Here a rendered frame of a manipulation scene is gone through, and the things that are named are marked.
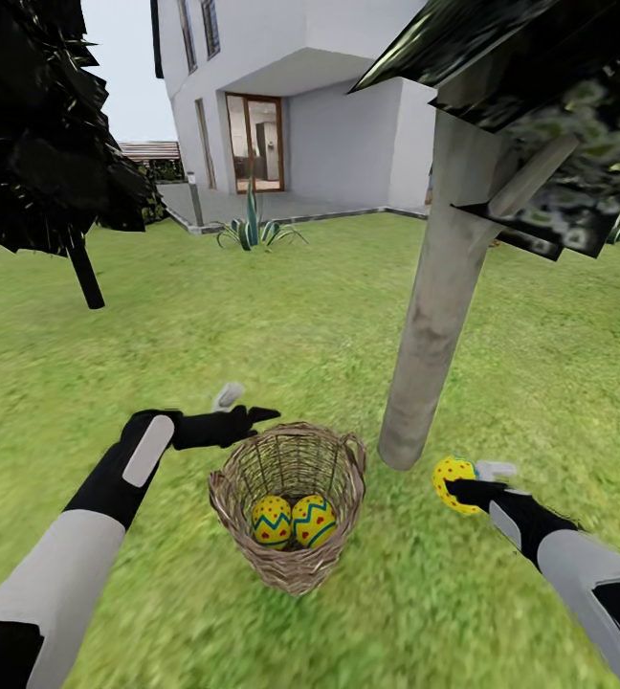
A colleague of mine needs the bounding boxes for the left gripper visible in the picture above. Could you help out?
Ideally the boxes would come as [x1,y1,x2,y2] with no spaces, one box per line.
[200,405,280,449]

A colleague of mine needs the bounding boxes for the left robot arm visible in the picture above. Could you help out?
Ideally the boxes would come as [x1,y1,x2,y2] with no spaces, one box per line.
[0,380,280,689]

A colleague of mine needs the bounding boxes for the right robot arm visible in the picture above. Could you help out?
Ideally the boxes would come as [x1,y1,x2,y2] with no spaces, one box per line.
[445,460,620,680]

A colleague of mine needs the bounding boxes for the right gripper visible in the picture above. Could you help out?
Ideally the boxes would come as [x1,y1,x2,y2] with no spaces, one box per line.
[445,478,508,507]

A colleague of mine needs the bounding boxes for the wicker basket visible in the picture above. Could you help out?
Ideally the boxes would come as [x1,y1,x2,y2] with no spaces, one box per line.
[208,422,368,596]

